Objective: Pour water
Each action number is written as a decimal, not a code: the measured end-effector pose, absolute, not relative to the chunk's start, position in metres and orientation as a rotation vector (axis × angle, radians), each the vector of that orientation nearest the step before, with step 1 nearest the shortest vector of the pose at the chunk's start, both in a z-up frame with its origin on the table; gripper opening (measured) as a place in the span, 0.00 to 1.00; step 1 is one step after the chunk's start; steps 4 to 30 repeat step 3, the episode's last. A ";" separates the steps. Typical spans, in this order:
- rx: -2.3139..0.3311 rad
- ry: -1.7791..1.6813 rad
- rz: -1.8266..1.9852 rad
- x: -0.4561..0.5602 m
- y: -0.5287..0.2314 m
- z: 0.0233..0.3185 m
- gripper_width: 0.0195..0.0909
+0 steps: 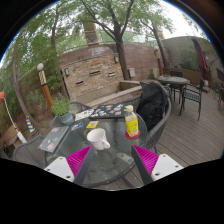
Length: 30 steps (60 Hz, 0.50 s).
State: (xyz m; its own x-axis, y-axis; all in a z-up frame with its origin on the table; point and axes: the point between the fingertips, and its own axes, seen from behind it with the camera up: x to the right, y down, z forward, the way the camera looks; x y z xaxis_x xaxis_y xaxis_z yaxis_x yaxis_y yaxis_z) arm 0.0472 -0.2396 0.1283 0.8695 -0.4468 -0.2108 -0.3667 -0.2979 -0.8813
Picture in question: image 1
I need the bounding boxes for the flat round red coaster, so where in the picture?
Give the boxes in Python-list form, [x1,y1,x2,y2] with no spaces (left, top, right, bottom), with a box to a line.
[124,129,142,140]

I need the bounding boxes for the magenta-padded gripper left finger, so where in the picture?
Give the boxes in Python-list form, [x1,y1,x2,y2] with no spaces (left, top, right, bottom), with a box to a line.
[43,144,98,187]

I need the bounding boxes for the grey laptop with stickers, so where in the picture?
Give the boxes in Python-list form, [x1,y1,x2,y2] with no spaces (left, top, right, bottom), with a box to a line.
[37,125,70,154]

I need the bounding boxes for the clear bottle with yellow label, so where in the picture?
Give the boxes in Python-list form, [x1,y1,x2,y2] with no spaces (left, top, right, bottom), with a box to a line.
[124,104,140,138]

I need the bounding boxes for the grey wall utility box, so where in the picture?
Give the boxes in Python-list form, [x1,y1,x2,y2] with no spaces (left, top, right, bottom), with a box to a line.
[128,67,137,79]

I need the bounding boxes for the closed maroon patio umbrella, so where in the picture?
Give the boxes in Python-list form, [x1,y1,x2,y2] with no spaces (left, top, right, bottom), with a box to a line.
[191,36,210,82]

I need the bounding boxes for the white sticker sheet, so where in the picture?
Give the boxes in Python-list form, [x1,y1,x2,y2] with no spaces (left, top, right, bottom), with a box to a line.
[74,108,96,122]

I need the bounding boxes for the forked dark-trunk tree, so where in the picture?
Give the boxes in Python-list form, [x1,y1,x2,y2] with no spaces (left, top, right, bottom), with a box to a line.
[79,0,158,81]

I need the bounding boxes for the yellow square card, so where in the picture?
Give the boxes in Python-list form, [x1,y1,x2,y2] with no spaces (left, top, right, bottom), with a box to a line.
[85,120,100,130]

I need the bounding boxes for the black backpack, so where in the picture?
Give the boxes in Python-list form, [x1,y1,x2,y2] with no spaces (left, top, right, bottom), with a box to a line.
[135,80,170,132]

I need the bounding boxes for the leaning tree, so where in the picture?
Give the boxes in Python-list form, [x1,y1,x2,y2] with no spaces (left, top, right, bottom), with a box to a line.
[6,19,58,134]

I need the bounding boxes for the grey wicker chair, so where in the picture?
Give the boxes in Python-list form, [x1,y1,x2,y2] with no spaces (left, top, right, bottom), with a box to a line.
[126,94,173,155]
[68,100,93,116]
[12,134,51,168]

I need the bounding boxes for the black metal chair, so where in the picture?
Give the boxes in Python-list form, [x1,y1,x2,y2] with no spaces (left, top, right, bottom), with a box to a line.
[179,79,205,122]

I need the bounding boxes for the white mug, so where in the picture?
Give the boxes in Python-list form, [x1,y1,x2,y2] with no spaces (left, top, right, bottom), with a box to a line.
[86,127,111,151]

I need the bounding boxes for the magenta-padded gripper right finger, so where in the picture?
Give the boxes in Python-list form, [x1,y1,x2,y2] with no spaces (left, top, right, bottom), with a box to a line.
[130,144,184,186]

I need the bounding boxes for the black laptop with stickers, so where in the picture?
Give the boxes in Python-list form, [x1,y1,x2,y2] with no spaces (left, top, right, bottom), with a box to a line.
[89,103,131,120]

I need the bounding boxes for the round dark patio table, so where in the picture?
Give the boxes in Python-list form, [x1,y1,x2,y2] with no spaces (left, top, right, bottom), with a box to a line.
[156,75,191,105]

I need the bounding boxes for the blue yellow striped cone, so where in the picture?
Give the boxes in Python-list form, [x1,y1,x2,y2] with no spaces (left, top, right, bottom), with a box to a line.
[25,115,37,135]

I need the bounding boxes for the green plant in teal pot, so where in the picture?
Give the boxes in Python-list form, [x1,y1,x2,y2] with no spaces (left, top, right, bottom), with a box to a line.
[50,94,75,127]

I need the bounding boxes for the wooden lamp post, white globe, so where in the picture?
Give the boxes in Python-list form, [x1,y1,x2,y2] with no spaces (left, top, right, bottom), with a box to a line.
[36,62,55,113]

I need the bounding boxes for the small blue card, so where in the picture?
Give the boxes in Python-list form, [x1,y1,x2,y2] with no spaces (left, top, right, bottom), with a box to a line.
[70,122,85,131]

